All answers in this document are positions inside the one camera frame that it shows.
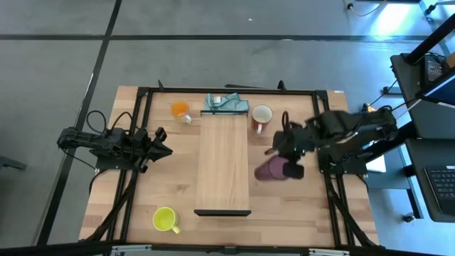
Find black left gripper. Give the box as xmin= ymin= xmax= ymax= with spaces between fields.
xmin=132 ymin=127 xmax=174 ymax=174

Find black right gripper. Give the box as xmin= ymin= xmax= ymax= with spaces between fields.
xmin=264 ymin=122 xmax=314 ymax=159

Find purple plastic cup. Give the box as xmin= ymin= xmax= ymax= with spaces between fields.
xmin=254 ymin=156 xmax=289 ymax=181

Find white mug red interior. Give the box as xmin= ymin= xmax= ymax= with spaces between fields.
xmin=251 ymin=104 xmax=274 ymax=135

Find orange mug white handle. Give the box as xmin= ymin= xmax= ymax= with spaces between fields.
xmin=170 ymin=100 xmax=193 ymax=125

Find yellow-green mug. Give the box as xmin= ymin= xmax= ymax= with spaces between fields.
xmin=152 ymin=206 xmax=181 ymax=235

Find wooden shelf black brackets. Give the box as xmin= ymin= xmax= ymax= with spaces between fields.
xmin=193 ymin=110 xmax=252 ymax=217

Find teal cloth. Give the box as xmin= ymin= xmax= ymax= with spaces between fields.
xmin=204 ymin=92 xmax=250 ymax=113

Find white paper sheet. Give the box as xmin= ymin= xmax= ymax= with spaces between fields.
xmin=365 ymin=154 xmax=387 ymax=174

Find black desk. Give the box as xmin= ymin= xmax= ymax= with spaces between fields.
xmin=390 ymin=53 xmax=455 ymax=140
xmin=405 ymin=138 xmax=455 ymax=223

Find grey chair leg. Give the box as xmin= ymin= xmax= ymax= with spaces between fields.
xmin=0 ymin=155 xmax=28 ymax=171

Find black keyboard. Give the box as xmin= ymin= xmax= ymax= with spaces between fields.
xmin=424 ymin=165 xmax=455 ymax=216

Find black power adapter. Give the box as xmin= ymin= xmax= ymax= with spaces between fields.
xmin=421 ymin=53 xmax=444 ymax=88

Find black diagonal pole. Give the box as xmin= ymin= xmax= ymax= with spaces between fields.
xmin=405 ymin=14 xmax=455 ymax=65

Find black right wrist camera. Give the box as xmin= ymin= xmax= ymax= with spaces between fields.
xmin=282 ymin=161 xmax=305 ymax=180

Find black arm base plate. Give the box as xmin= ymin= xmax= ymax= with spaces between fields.
xmin=95 ymin=142 xmax=145 ymax=171
xmin=318 ymin=149 xmax=369 ymax=176

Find black aluminium table frame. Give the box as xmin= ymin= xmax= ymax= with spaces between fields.
xmin=106 ymin=80 xmax=380 ymax=250

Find black cable bundle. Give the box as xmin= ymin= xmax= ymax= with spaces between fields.
xmin=87 ymin=169 xmax=139 ymax=242
xmin=325 ymin=174 xmax=378 ymax=248

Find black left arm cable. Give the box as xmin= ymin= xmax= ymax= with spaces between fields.
xmin=86 ymin=110 xmax=134 ymax=138

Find silver metal bracket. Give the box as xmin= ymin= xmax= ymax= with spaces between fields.
xmin=112 ymin=244 xmax=153 ymax=256
xmin=308 ymin=247 xmax=351 ymax=256

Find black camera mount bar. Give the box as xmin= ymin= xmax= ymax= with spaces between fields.
xmin=0 ymin=240 xmax=455 ymax=256

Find yellow floor cable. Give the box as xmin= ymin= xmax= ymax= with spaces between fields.
xmin=343 ymin=0 xmax=388 ymax=18

